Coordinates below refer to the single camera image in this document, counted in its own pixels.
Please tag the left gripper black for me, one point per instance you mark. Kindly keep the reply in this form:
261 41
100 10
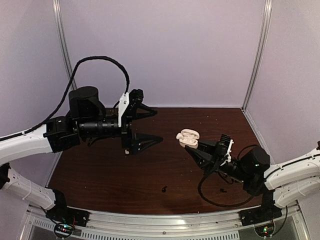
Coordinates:
133 144

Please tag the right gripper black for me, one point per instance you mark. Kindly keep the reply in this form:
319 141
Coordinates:
219 148

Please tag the white earbud charging case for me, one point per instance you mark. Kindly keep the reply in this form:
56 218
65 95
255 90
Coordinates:
188 138

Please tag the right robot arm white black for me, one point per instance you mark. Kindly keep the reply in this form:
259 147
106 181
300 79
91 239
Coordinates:
285 182

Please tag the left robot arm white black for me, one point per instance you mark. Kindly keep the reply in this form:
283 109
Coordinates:
86 121

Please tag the small black clip centre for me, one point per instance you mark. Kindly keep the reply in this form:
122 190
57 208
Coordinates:
164 189

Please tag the right circuit board with leds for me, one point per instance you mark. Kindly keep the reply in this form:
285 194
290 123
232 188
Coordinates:
265 230

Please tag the circuit board with leds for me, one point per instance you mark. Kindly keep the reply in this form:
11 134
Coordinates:
265 230
63 230

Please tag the left circuit board with leds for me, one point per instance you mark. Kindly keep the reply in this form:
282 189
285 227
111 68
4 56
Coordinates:
63 230

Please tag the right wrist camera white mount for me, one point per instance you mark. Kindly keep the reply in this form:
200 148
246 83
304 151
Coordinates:
224 149

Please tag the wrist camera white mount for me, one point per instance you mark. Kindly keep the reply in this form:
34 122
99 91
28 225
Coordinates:
224 149
128 105

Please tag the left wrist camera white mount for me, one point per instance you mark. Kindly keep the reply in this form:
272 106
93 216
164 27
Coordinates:
128 105

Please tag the front aluminium rail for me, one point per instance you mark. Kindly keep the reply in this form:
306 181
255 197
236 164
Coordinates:
223 225

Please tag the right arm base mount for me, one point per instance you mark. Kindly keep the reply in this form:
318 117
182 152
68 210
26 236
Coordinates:
259 214

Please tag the left aluminium frame post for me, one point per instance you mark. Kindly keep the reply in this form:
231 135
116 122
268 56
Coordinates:
57 11

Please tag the aluminium frame post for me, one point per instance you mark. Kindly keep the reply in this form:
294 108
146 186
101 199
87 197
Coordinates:
57 11
264 31

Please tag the right aluminium frame post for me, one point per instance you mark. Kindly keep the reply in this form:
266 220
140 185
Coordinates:
264 31

